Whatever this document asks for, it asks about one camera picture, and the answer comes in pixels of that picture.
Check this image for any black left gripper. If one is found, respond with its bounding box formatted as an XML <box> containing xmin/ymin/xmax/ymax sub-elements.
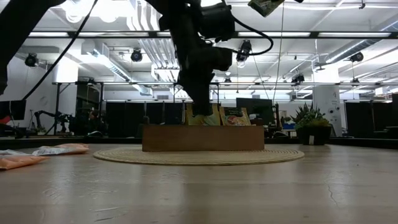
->
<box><xmin>178</xmin><ymin>30</ymin><xmax>234</xmax><ymax>117</ymax></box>

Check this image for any white orange tea bag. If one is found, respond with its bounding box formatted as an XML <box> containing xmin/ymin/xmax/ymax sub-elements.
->
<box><xmin>0</xmin><ymin>149</ymin><xmax>29</xmax><ymax>157</ymax></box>
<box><xmin>0</xmin><ymin>154</ymin><xmax>49</xmax><ymax>170</ymax></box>
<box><xmin>32</xmin><ymin>142</ymin><xmax>90</xmax><ymax>157</ymax></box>

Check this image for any wooden compartment tea box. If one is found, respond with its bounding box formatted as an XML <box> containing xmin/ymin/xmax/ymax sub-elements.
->
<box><xmin>142</xmin><ymin>115</ymin><xmax>266</xmax><ymax>152</ymax></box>

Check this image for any round woven straw placemat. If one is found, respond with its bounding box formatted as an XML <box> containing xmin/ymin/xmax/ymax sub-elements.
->
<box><xmin>93</xmin><ymin>146</ymin><xmax>305</xmax><ymax>167</ymax></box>

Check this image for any black computer monitor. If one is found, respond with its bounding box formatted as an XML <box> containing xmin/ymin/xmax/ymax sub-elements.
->
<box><xmin>0</xmin><ymin>100</ymin><xmax>27</xmax><ymax>121</ymax></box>
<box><xmin>235</xmin><ymin>97</ymin><xmax>274</xmax><ymax>118</ymax></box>

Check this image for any black ceiling spotlight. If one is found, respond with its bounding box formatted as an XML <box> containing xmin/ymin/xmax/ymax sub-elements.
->
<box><xmin>349</xmin><ymin>51</ymin><xmax>364</xmax><ymax>63</ymax></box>
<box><xmin>235</xmin><ymin>39</ymin><xmax>252</xmax><ymax>63</ymax></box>
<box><xmin>130</xmin><ymin>48</ymin><xmax>143</xmax><ymax>63</ymax></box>
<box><xmin>24</xmin><ymin>53</ymin><xmax>40</xmax><ymax>68</ymax></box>

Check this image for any black partition panel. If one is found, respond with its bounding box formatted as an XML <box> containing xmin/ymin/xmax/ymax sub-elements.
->
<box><xmin>105</xmin><ymin>101</ymin><xmax>222</xmax><ymax>138</ymax></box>

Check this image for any potted succulent plant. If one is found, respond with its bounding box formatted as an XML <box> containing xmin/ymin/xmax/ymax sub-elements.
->
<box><xmin>290</xmin><ymin>102</ymin><xmax>333</xmax><ymax>146</ymax></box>

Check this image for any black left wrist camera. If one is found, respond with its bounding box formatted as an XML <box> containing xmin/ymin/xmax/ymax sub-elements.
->
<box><xmin>200</xmin><ymin>2</ymin><xmax>236</xmax><ymax>43</ymax></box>

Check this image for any thin black hanging cable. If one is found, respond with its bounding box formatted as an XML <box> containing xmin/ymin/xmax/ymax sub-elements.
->
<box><xmin>272</xmin><ymin>12</ymin><xmax>285</xmax><ymax>105</ymax></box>

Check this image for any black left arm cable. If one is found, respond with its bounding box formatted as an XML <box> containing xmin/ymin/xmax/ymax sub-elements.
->
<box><xmin>23</xmin><ymin>0</ymin><xmax>275</xmax><ymax>101</ymax></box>

